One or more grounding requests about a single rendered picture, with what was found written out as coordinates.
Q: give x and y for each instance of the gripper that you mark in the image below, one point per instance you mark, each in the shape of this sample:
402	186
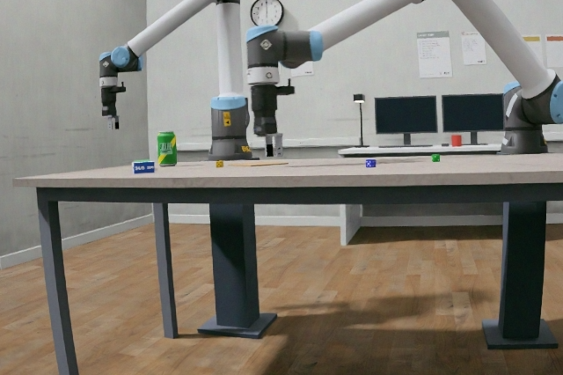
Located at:
265	108
110	104

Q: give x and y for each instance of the beige table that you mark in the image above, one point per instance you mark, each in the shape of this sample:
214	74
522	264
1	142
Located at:
308	194

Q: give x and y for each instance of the red cup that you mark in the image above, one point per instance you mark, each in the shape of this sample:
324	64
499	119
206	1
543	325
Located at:
456	141

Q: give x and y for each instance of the round wall clock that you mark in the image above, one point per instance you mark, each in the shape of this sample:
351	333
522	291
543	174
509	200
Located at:
267	10

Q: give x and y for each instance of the black desk lamp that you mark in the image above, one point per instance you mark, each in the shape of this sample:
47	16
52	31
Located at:
361	119

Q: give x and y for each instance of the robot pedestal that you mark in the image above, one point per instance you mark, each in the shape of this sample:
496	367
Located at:
523	269
233	260

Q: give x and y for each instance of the white notice with yellow header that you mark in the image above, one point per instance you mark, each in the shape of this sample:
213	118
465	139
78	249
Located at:
532	40

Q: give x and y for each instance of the green drink can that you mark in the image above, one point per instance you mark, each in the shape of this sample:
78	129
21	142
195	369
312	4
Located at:
167	150

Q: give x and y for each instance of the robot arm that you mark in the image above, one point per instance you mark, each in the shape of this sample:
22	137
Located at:
374	9
176	14

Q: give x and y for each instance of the tan mat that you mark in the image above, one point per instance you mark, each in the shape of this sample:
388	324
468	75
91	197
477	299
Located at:
259	164

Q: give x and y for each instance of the green die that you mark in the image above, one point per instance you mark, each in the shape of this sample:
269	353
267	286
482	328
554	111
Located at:
436	158

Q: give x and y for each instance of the black keyboard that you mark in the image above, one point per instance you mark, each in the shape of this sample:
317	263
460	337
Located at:
404	145

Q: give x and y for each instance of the blue die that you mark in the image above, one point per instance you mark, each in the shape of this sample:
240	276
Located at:
370	163

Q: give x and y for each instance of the white desk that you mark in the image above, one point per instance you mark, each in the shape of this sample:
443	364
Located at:
396	151

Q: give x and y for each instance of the white notice with orange header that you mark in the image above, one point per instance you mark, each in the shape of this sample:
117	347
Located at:
555	51

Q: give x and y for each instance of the blue and white box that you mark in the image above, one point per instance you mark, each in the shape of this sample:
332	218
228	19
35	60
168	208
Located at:
143	168

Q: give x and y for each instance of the black computer monitor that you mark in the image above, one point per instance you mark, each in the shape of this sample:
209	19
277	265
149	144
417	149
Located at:
473	113
405	114

